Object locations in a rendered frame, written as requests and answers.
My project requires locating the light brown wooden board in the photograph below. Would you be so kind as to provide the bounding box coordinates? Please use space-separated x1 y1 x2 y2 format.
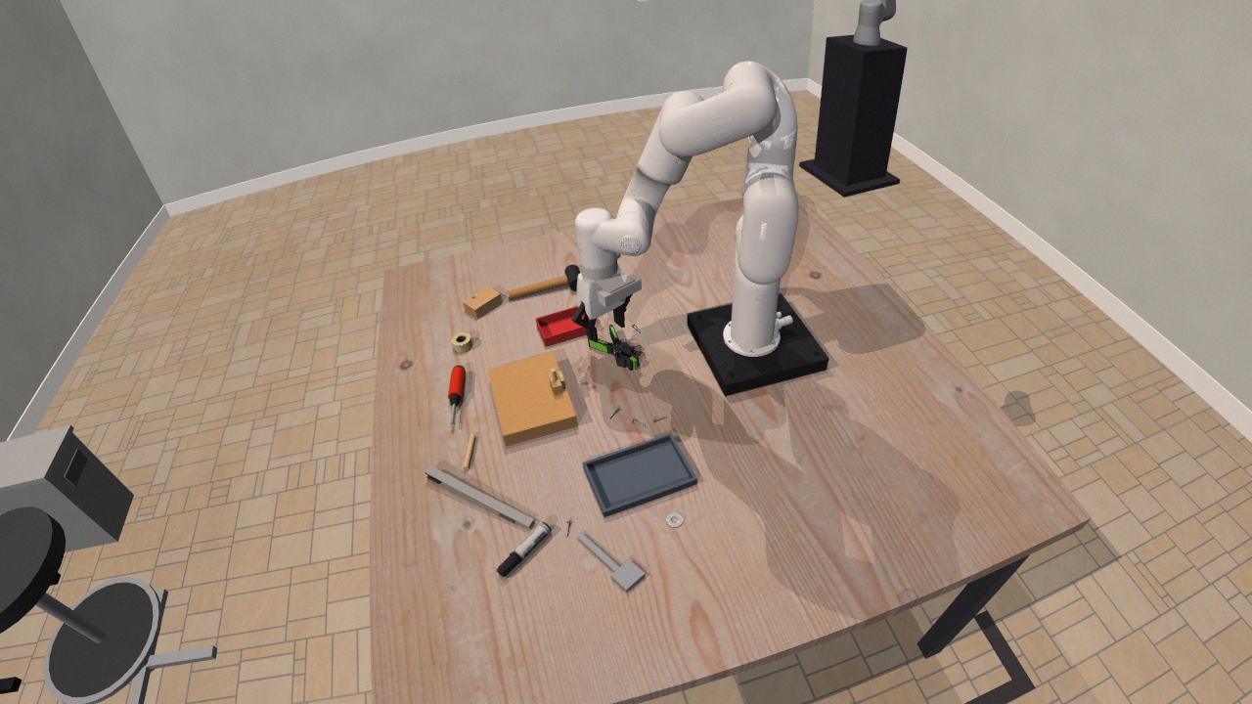
487 352 578 446

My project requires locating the red-handled screwdriver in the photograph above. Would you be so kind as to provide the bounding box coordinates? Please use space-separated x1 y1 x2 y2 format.
448 366 466 427

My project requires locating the red open-top tray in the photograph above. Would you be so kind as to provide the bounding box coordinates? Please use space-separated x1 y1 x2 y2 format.
536 306 586 347

